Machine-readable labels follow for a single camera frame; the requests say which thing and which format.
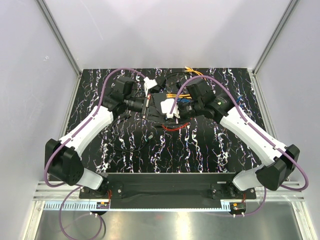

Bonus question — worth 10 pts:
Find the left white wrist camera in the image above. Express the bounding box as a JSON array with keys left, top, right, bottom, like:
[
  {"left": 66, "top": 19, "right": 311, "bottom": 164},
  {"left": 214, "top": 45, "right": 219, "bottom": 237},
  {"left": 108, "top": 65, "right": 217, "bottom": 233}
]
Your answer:
[{"left": 143, "top": 77, "right": 159, "bottom": 96}]

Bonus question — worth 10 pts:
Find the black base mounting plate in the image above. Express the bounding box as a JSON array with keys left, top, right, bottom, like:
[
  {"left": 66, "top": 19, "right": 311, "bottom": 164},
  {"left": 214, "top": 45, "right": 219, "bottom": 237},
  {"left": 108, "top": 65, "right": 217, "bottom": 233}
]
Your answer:
[{"left": 79, "top": 173, "right": 257, "bottom": 200}]

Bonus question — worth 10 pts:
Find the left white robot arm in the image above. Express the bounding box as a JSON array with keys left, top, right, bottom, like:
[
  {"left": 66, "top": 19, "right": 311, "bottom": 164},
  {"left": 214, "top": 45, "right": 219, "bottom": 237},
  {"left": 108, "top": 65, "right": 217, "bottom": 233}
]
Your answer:
[{"left": 44, "top": 76, "right": 144, "bottom": 198}]

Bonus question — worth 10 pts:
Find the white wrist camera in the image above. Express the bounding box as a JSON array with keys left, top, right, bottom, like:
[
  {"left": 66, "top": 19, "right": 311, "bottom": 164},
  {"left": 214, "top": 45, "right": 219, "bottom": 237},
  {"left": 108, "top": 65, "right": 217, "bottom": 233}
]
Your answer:
[
  {"left": 143, "top": 77, "right": 159, "bottom": 96},
  {"left": 160, "top": 98, "right": 180, "bottom": 119}
]

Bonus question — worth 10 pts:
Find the black network switch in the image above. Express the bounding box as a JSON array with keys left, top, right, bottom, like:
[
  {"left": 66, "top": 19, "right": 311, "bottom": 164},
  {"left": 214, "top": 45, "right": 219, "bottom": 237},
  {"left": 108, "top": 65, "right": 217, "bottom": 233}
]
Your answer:
[{"left": 148, "top": 93, "right": 167, "bottom": 119}]

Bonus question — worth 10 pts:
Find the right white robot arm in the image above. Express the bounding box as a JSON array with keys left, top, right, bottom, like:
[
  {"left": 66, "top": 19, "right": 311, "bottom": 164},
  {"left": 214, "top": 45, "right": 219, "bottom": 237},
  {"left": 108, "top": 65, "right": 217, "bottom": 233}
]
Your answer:
[{"left": 159, "top": 75, "right": 301, "bottom": 199}]

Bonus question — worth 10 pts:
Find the aluminium frame rail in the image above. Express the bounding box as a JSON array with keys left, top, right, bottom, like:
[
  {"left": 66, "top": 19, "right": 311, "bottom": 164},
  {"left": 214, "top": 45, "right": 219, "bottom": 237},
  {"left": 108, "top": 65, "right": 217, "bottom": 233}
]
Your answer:
[{"left": 33, "top": 182, "right": 304, "bottom": 202}]

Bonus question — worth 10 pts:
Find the red ethernet cable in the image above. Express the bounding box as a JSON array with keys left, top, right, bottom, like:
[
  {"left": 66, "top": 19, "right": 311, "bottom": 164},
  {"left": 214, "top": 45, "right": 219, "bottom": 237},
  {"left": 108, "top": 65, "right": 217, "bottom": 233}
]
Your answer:
[{"left": 161, "top": 121, "right": 191, "bottom": 132}]

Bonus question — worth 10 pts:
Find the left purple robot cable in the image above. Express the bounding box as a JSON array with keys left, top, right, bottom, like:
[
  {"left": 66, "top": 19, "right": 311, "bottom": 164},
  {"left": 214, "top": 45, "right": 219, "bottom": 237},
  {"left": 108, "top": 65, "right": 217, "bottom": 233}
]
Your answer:
[{"left": 43, "top": 67, "right": 151, "bottom": 239}]

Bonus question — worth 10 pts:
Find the thin black power cable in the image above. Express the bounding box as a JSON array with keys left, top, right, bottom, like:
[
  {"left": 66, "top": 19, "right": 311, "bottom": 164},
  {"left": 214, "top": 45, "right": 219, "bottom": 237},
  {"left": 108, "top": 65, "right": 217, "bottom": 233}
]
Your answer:
[{"left": 109, "top": 113, "right": 146, "bottom": 152}]

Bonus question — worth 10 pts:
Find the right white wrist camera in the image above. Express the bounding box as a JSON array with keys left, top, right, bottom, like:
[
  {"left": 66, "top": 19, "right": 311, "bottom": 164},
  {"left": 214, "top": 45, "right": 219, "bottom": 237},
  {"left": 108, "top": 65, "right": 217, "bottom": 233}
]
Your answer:
[{"left": 160, "top": 98, "right": 180, "bottom": 119}]

